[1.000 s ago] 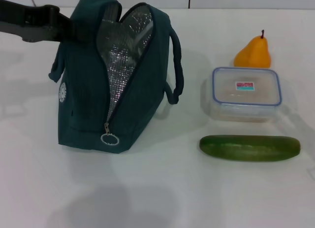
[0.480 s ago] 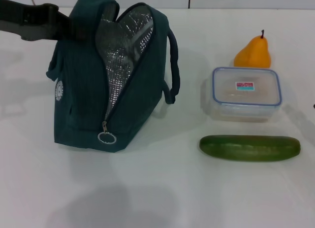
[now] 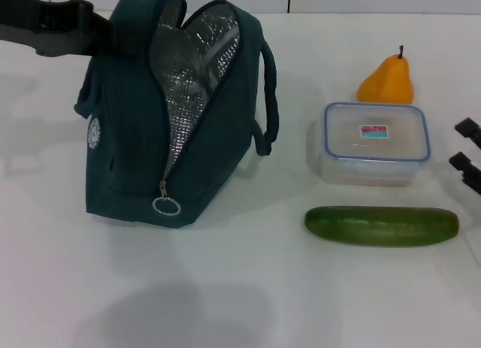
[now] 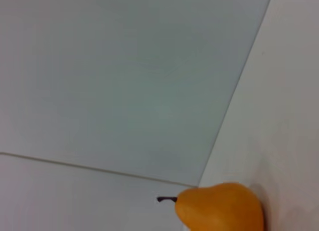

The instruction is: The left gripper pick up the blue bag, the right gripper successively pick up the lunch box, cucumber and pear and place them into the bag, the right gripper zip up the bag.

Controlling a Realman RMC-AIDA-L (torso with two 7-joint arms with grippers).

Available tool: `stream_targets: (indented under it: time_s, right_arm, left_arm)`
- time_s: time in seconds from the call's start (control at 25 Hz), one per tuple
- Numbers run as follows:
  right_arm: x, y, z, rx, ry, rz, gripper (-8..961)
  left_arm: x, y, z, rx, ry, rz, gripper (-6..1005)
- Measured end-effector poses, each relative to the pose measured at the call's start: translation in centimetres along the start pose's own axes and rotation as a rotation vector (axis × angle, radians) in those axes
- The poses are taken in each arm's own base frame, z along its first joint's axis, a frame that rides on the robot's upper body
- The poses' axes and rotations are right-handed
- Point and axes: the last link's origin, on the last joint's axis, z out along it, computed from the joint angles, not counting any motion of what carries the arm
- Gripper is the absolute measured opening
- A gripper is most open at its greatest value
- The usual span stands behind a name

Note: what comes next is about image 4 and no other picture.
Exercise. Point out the orange yellow pear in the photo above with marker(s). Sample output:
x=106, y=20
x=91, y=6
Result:
x=221, y=208

